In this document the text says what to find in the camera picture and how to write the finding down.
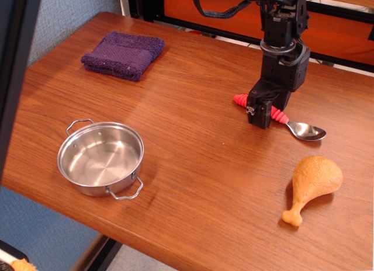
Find red handled metal spoon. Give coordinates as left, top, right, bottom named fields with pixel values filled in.
left=233, top=89, right=327, bottom=141

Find orange object bottom left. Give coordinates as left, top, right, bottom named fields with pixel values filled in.
left=11, top=259, right=37, bottom=271

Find purple folded towel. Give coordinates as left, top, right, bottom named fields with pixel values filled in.
left=81, top=31, right=165, bottom=81

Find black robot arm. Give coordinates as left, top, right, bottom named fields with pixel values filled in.
left=247, top=0, right=310, bottom=129

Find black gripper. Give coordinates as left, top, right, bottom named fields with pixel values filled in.
left=246, top=44, right=310, bottom=129

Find black metal frame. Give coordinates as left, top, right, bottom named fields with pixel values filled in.
left=129, top=0, right=373, bottom=72

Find orange back panel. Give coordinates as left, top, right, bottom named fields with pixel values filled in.
left=162, top=0, right=374, bottom=66

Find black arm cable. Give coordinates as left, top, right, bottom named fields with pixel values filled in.
left=192, top=0, right=252, bottom=20

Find small steel pot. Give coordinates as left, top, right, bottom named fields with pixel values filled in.
left=57, top=119, right=144, bottom=200

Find orange toy chicken leg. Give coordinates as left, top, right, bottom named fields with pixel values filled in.
left=281, top=156, right=344, bottom=227

